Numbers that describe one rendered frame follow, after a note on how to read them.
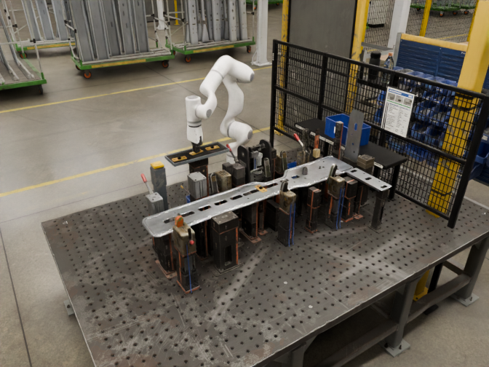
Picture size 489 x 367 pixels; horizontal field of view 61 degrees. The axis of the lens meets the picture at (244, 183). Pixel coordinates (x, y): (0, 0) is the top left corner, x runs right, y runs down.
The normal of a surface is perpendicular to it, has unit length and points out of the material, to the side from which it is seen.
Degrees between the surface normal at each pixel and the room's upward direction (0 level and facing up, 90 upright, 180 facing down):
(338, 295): 0
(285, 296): 0
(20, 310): 0
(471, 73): 86
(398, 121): 90
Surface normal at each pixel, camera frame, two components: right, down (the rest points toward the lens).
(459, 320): 0.00, -0.87
